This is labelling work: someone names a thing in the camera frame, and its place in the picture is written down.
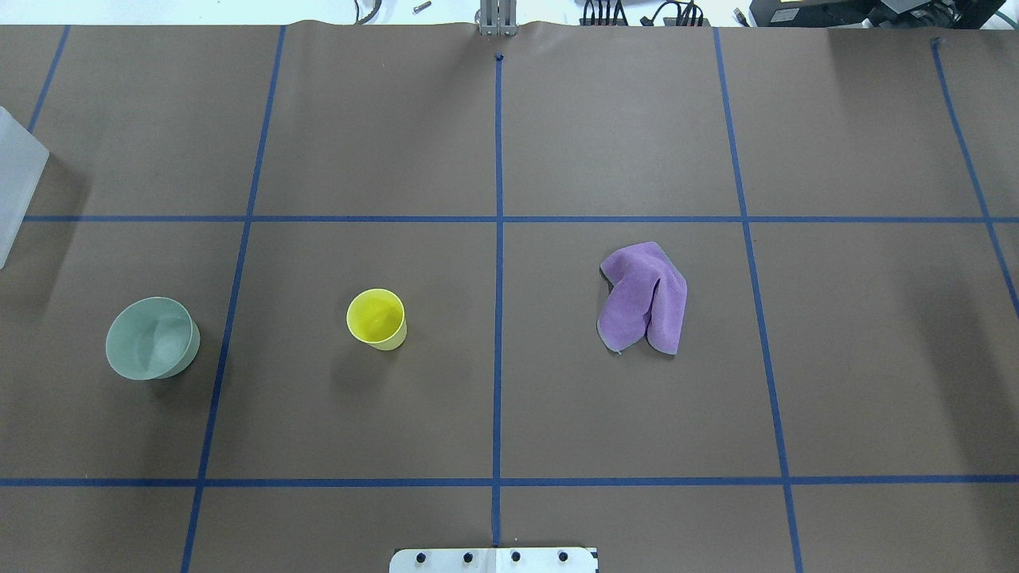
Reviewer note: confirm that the translucent plastic storage box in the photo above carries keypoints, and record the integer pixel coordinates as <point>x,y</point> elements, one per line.
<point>23,159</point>

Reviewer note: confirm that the purple microfiber cloth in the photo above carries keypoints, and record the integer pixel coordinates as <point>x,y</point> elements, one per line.
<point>646,301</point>

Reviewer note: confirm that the green plastic bowl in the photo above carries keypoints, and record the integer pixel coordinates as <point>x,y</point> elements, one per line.
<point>152,339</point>

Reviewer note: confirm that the aluminium frame post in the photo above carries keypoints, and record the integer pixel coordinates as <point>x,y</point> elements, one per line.
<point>497,18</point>

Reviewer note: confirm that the yellow plastic cup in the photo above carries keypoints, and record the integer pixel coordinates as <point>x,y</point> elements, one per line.
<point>377,318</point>

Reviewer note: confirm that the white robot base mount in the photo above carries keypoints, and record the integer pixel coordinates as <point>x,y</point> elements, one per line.
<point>526,559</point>

